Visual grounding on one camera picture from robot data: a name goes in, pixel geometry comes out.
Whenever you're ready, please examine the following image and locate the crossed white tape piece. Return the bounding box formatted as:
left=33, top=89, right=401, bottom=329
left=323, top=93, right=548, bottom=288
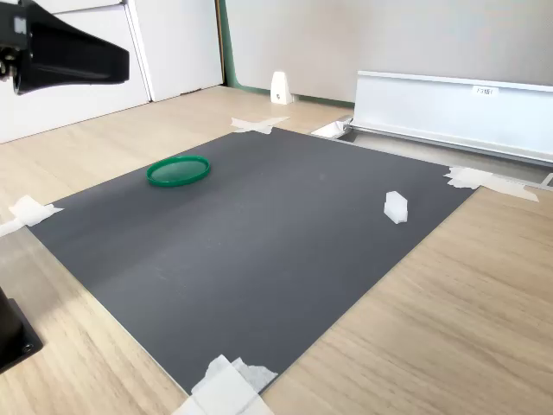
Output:
left=230, top=115, right=291, bottom=136

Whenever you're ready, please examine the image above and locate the large white tape piece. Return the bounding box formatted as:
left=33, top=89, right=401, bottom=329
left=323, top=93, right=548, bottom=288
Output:
left=171, top=354, right=279, bottom=415

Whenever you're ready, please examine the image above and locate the narrow white cabinet panel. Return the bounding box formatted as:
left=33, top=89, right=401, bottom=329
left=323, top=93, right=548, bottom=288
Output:
left=127, top=0, right=226, bottom=104

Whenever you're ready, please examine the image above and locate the white cable duct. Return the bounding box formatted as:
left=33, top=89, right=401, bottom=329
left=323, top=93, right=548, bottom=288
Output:
left=350, top=70, right=553, bottom=168

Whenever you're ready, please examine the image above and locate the green partition edge strip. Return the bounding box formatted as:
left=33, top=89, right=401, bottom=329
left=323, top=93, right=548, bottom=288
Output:
left=214, top=0, right=356, bottom=105

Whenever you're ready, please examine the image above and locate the small white bracket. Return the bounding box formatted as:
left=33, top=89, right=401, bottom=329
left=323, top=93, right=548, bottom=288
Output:
left=270, top=71, right=296, bottom=105

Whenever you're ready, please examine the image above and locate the small white plastic terminal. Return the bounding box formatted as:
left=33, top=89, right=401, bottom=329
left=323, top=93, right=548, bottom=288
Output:
left=383, top=189, right=410, bottom=226

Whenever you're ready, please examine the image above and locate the dark grey mat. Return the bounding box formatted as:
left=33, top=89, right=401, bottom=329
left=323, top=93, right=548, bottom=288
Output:
left=26, top=127, right=479, bottom=396

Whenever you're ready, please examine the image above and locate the round green lid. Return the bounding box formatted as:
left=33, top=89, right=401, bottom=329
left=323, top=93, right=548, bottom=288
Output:
left=145, top=154, right=212, bottom=189

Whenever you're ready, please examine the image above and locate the long white tape piece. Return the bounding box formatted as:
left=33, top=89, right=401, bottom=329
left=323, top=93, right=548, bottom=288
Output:
left=443, top=165, right=541, bottom=203

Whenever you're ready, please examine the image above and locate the small shiny white tape piece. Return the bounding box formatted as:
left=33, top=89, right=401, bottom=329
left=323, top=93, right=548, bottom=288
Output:
left=310, top=120, right=353, bottom=139

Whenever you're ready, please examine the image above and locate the wide white cabinet panel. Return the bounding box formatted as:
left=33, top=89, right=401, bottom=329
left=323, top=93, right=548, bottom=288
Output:
left=0, top=0, right=153, bottom=145

